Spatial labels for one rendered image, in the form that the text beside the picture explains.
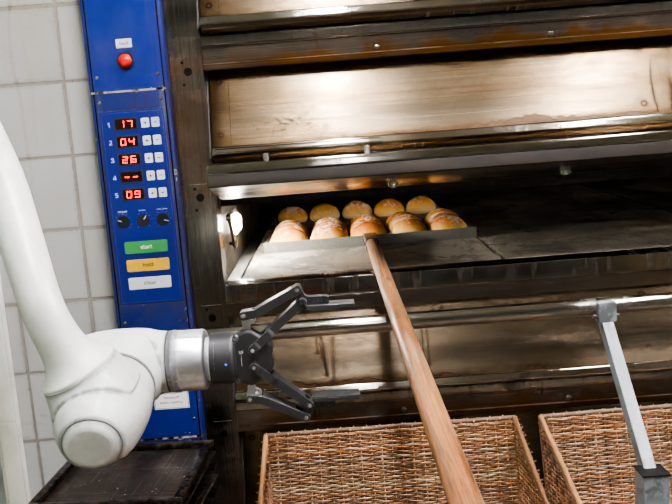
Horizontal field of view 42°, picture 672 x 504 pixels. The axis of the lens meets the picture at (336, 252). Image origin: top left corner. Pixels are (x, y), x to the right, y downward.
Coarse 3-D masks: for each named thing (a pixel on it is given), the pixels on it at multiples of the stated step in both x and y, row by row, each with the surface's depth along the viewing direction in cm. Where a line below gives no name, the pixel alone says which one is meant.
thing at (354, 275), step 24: (456, 264) 192; (480, 264) 190; (504, 264) 189; (528, 264) 189; (552, 264) 189; (576, 264) 189; (600, 264) 189; (624, 264) 189; (648, 264) 189; (240, 288) 189; (264, 288) 189; (312, 288) 189; (336, 288) 189; (360, 288) 189; (408, 288) 189
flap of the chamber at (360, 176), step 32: (416, 160) 171; (448, 160) 171; (480, 160) 171; (512, 160) 171; (544, 160) 171; (576, 160) 171; (608, 160) 174; (640, 160) 178; (224, 192) 179; (256, 192) 183; (288, 192) 187
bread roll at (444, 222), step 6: (444, 216) 230; (450, 216) 230; (432, 222) 231; (438, 222) 229; (444, 222) 229; (450, 222) 229; (456, 222) 229; (462, 222) 230; (432, 228) 230; (438, 228) 229; (444, 228) 228; (450, 228) 228
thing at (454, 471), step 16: (368, 240) 217; (384, 272) 174; (384, 288) 161; (400, 304) 146; (400, 320) 135; (400, 336) 127; (400, 352) 123; (416, 352) 117; (416, 368) 111; (416, 384) 106; (432, 384) 104; (416, 400) 102; (432, 400) 98; (432, 416) 94; (448, 416) 95; (432, 432) 90; (448, 432) 89; (432, 448) 88; (448, 448) 85; (448, 464) 81; (464, 464) 81; (448, 480) 79; (464, 480) 77; (448, 496) 77; (464, 496) 74; (480, 496) 75
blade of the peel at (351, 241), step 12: (456, 228) 227; (468, 228) 227; (300, 240) 227; (312, 240) 227; (324, 240) 227; (336, 240) 227; (348, 240) 228; (360, 240) 228; (384, 240) 228; (396, 240) 228; (408, 240) 228; (420, 240) 228; (432, 240) 228; (264, 252) 228; (276, 252) 228
